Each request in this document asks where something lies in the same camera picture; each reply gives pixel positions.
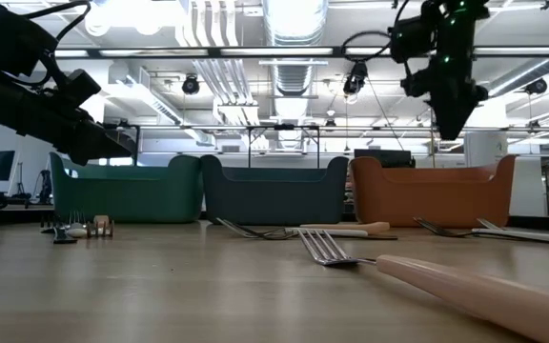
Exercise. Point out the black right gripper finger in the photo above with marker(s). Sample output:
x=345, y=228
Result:
x=453, y=121

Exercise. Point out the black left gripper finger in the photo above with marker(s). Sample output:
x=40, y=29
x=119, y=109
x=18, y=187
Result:
x=93, y=145

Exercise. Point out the black fork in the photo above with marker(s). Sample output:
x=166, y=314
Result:
x=451, y=232
x=64, y=236
x=277, y=234

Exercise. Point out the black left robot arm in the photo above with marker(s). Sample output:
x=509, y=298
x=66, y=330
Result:
x=3, y=43

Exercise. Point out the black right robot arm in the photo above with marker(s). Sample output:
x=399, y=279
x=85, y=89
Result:
x=465, y=33

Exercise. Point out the thin vertical pole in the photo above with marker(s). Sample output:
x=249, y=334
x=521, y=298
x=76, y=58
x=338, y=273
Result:
x=431, y=152

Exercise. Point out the black-framed background table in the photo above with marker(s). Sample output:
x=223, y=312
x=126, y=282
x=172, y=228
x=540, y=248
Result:
x=137, y=143
x=284, y=127

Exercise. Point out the green plastic bin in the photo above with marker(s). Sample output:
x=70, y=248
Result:
x=127, y=200

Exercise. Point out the orange plastic bin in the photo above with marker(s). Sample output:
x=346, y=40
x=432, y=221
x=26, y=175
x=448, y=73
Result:
x=436, y=200

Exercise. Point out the black hanging ceiling device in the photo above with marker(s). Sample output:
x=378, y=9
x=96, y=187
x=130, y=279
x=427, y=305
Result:
x=190, y=86
x=536, y=86
x=355, y=78

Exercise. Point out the black overhead bar with lights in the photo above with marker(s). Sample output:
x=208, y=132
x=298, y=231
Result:
x=212, y=52

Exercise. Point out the teal plastic bin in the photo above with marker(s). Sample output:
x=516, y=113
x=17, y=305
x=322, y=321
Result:
x=274, y=200

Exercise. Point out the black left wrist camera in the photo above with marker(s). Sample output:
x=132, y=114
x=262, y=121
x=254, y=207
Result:
x=81, y=86

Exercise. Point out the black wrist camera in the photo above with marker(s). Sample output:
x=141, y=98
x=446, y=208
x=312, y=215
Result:
x=410, y=38
x=81, y=86

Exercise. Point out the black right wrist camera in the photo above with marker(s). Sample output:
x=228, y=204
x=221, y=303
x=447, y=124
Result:
x=410, y=38

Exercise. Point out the silver ventilation duct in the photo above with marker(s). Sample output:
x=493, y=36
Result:
x=293, y=28

